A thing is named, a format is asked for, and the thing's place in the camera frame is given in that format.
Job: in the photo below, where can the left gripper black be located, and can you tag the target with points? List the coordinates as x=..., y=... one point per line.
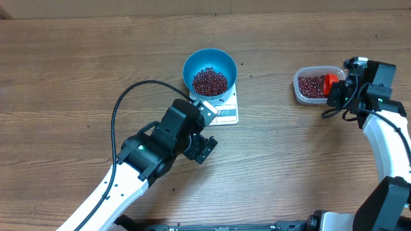
x=201, y=149

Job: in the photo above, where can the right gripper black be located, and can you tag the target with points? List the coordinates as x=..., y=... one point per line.
x=337, y=92

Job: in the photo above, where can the orange measuring scoop blue handle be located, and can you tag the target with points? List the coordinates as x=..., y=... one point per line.
x=329, y=82

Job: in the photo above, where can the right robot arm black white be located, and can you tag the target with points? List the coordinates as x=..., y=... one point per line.
x=365, y=93

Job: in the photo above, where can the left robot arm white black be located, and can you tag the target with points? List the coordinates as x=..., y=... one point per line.
x=145, y=157

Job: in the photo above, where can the white digital kitchen scale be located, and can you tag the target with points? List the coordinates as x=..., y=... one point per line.
x=228, y=113

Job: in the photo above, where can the red beans in bowl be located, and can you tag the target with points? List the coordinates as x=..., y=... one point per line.
x=207, y=82

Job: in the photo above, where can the blue bowl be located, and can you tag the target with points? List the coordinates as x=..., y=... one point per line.
x=210, y=57

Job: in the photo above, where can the red beans in container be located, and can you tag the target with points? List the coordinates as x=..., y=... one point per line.
x=312, y=86

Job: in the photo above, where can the clear plastic container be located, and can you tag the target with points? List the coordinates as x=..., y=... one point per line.
x=315, y=71

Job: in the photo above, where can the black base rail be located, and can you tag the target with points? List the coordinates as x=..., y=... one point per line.
x=130, y=224

